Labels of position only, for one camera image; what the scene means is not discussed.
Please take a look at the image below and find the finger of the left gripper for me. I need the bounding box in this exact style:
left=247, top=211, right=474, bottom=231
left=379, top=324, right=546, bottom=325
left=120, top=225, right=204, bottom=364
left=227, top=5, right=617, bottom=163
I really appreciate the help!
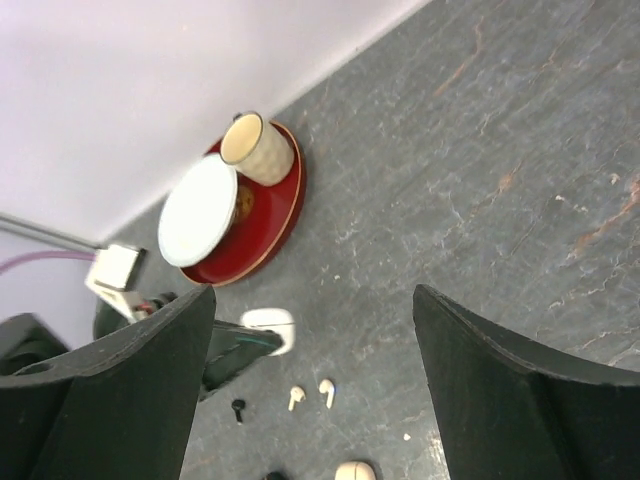
left=199, top=320, right=283, bottom=400

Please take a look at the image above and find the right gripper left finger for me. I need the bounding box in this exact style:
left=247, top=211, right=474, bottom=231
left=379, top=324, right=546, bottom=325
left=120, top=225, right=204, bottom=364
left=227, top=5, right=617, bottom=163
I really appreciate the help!
left=1, top=286, right=216, bottom=479

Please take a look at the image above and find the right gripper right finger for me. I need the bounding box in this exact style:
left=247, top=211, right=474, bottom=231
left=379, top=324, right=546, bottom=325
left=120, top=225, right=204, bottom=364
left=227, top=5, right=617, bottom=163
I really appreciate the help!
left=413, top=285, right=639, bottom=479

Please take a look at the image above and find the white earbud charging case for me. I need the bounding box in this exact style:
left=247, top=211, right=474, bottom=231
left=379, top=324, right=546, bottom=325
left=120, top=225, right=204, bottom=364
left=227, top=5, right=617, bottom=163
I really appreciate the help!
left=240, top=308, right=296, bottom=356

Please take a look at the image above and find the pink earbud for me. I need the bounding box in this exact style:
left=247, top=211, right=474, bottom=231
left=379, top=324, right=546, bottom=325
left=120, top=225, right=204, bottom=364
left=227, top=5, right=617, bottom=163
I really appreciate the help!
left=288, top=386, right=306, bottom=412
left=318, top=378, right=335, bottom=409

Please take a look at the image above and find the pink earbud charging case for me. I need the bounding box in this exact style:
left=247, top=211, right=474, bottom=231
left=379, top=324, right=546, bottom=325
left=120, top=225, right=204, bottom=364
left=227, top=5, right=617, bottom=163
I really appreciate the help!
left=334, top=461, right=376, bottom=480

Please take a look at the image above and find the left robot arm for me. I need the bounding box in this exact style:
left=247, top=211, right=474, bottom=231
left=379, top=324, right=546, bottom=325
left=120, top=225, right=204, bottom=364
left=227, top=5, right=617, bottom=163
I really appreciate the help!
left=1, top=314, right=283, bottom=401

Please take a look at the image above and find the black earbud charging case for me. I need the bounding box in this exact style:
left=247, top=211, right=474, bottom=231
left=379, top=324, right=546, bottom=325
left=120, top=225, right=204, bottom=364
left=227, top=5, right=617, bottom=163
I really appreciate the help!
left=263, top=471, right=289, bottom=480

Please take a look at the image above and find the black earbud lower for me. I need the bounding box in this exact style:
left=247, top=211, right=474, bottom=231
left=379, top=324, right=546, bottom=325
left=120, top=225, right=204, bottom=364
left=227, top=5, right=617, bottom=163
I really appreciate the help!
left=231, top=398, right=246, bottom=425

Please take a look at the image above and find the red round tray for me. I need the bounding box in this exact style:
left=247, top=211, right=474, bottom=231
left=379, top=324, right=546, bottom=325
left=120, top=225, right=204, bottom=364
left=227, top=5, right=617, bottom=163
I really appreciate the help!
left=181, top=120, right=307, bottom=287

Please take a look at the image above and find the white paper plate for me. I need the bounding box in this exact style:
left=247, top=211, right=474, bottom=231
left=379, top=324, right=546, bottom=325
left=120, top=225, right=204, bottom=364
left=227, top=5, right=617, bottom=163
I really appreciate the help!
left=158, top=153, right=238, bottom=268

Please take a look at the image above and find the beige ceramic cup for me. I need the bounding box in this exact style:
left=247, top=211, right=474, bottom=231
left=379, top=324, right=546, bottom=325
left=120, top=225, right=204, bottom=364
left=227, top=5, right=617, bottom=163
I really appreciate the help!
left=220, top=111, right=294, bottom=187

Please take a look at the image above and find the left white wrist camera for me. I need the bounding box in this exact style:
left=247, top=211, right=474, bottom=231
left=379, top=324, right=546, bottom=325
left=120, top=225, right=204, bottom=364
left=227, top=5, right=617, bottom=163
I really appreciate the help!
left=84, top=243, right=151, bottom=323

